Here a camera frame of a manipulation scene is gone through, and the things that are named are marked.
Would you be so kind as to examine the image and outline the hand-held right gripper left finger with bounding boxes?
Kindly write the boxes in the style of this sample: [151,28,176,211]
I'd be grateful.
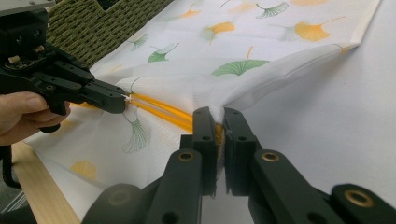
[146,106,219,224]

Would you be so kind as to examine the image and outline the white leaf-print mesh laundry bag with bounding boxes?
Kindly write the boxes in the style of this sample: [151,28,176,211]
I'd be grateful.
[24,0,382,220]

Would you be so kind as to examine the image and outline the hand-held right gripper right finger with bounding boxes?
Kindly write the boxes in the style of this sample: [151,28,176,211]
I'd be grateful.
[223,106,344,224]

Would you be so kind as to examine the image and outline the green woven basket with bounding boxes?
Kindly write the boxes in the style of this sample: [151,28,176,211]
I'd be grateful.
[46,0,176,68]

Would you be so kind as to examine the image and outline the metal floor rail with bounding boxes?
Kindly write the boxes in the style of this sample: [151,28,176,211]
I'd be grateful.
[0,189,29,216]

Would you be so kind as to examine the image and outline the left hand-held gripper cable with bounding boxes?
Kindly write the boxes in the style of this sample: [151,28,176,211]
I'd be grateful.
[0,144,22,189]

